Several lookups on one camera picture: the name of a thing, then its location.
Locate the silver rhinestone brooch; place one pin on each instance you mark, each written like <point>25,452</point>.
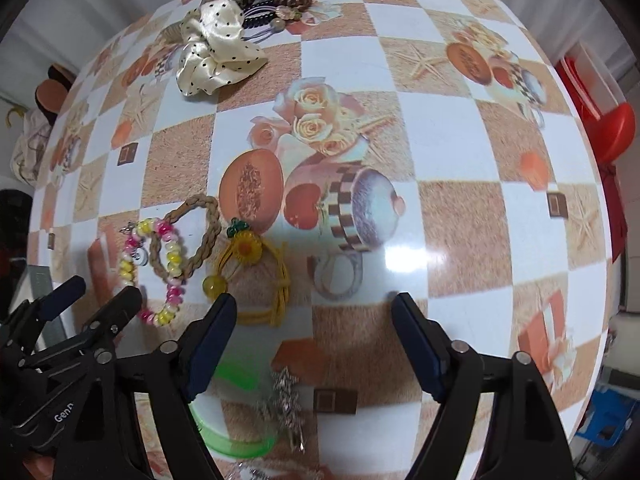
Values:
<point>285,400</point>

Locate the beige cloth bag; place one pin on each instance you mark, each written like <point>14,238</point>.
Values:
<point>30,145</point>

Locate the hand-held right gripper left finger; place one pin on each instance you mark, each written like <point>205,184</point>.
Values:
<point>210,345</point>

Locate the red plastic stool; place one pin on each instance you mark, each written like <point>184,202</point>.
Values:
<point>615,130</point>

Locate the cream polka dot scrunchie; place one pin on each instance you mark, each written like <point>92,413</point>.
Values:
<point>215,55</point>

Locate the brown hat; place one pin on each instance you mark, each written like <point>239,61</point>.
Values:
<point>52,92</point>

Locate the yellow hook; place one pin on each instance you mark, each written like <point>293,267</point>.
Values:
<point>12,115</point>

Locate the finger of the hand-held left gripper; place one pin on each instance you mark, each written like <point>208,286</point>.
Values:
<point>55,305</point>
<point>117,310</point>

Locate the blue plastic crate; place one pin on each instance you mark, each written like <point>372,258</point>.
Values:
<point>607,415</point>

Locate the green plastic bangle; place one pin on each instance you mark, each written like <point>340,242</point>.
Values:
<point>235,445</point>

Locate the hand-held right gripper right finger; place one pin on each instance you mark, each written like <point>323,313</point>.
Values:
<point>420,350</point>

